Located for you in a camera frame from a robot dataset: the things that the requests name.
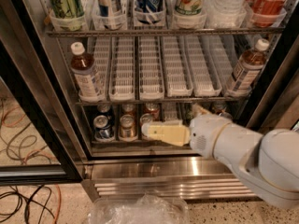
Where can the blue silver slim can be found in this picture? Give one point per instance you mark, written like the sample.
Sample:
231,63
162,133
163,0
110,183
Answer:
110,10

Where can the front gold soda can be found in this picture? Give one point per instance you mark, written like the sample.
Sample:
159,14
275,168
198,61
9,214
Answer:
127,127

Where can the coca-cola bottle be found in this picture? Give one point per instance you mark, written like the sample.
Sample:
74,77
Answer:
265,13

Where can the green tall can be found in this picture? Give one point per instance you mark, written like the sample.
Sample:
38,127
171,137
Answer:
68,13

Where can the fridge door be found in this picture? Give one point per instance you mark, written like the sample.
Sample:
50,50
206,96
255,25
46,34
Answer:
34,70
274,103

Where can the middle wire shelf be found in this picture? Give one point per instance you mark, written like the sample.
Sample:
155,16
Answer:
170,100

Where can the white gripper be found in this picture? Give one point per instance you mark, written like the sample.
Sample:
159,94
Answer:
205,134

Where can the steel fridge vent grille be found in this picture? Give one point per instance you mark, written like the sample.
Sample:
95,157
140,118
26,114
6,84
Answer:
184,187

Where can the wire shelf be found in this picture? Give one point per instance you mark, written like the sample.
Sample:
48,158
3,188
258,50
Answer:
170,100
167,32

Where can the bronze soda can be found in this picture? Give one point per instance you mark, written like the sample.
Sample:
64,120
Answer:
218,107
226,115

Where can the clear water bottle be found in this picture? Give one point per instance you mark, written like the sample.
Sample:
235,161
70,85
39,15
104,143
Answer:
225,13

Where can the front blue soda can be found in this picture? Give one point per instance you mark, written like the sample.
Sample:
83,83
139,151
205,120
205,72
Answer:
103,128

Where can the front red soda can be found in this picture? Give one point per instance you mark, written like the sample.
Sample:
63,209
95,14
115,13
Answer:
146,118

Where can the rear gold soda can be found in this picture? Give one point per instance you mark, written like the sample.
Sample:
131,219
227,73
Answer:
128,109

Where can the right tea bottle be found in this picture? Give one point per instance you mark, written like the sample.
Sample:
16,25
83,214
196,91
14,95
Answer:
248,66

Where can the red soda can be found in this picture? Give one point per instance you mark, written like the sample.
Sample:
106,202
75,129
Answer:
146,118
153,109

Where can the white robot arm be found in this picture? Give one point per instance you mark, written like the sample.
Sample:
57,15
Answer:
267,164

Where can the top wire shelf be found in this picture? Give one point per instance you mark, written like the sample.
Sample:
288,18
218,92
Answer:
167,32

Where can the rear bronze soda can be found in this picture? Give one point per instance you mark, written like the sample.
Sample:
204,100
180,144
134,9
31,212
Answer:
218,107

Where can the gold soda can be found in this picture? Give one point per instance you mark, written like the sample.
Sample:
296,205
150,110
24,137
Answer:
128,109
127,127

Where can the white bottom shelf tray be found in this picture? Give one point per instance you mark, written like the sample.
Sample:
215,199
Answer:
170,111

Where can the left tea bottle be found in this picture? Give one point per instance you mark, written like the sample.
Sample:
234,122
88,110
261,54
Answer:
86,73

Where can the right fridge door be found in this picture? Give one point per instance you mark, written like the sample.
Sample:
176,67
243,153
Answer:
274,103

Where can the rear blue soda can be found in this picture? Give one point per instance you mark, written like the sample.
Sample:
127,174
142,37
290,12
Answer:
106,110

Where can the left fridge door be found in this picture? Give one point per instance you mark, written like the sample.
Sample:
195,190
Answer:
34,70

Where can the rear red soda can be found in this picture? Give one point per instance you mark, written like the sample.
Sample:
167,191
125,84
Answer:
153,109

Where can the front bronze soda can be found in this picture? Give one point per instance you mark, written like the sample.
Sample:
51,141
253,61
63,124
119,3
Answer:
226,115

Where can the blue soda can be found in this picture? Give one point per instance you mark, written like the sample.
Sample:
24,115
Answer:
106,110
103,128

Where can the tea bottle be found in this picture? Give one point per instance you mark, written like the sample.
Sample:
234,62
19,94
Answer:
248,66
86,73

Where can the clear plastic bin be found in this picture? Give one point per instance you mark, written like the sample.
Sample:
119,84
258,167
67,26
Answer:
147,209

